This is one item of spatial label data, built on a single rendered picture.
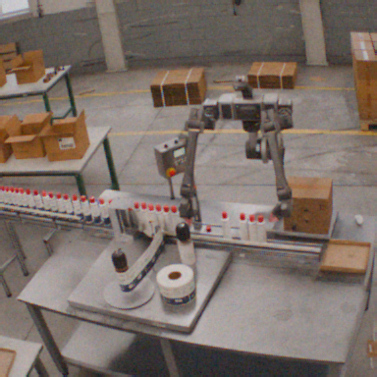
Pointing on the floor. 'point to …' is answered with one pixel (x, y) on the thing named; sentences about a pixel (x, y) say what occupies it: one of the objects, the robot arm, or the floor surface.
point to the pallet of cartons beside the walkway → (365, 76)
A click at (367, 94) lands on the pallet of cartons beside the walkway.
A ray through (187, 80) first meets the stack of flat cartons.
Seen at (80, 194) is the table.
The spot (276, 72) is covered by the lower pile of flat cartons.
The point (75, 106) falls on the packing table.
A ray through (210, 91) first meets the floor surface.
